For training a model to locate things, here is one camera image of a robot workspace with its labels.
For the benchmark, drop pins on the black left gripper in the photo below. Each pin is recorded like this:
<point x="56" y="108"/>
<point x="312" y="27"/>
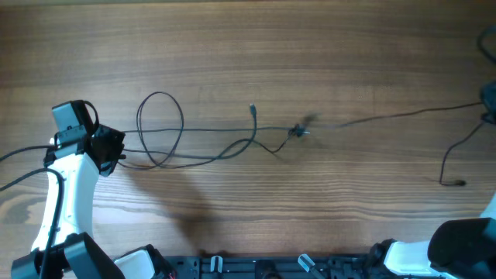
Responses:
<point x="117" y="139"/>

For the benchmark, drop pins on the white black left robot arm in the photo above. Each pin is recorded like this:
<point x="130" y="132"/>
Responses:
<point x="82" y="151"/>

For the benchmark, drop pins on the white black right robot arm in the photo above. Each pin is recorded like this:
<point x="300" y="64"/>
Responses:
<point x="463" y="248"/>

